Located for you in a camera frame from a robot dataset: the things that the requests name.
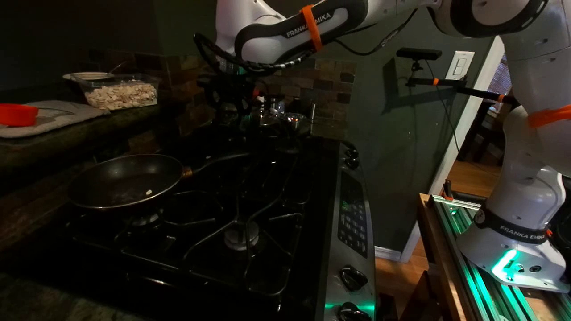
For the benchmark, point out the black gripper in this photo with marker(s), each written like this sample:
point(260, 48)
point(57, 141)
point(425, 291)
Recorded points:
point(234, 86)

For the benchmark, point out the stainless steel pot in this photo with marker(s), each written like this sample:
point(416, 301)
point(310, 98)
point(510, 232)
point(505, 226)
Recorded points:
point(278, 116)

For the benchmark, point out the container of cereal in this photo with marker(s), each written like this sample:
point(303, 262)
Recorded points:
point(121, 93)

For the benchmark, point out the black stove knob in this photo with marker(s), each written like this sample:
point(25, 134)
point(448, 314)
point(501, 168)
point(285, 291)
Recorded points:
point(350, 162)
point(350, 148)
point(351, 276)
point(350, 310)

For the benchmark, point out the white plate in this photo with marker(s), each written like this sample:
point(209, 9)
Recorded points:
point(89, 75)

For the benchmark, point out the black frying pan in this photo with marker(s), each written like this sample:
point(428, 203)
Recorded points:
point(121, 180)

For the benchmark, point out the stainless steel gas stove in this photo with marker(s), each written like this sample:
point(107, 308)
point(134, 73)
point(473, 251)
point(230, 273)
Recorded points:
point(237, 237)

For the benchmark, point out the white tray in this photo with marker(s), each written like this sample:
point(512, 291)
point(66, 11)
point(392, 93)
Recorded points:
point(59, 116)

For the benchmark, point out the red bowl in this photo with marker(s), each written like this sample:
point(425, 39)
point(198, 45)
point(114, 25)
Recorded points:
point(18, 114)

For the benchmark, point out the robot mounting table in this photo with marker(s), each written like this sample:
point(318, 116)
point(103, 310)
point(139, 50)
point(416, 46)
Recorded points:
point(451, 267)

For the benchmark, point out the black camera on stand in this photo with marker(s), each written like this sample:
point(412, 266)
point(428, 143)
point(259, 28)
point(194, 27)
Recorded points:
point(419, 53)

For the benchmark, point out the wall light switch plate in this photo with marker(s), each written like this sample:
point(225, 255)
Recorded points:
point(459, 64)

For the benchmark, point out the white door frame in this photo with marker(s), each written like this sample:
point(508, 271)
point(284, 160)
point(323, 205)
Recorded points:
point(457, 143)

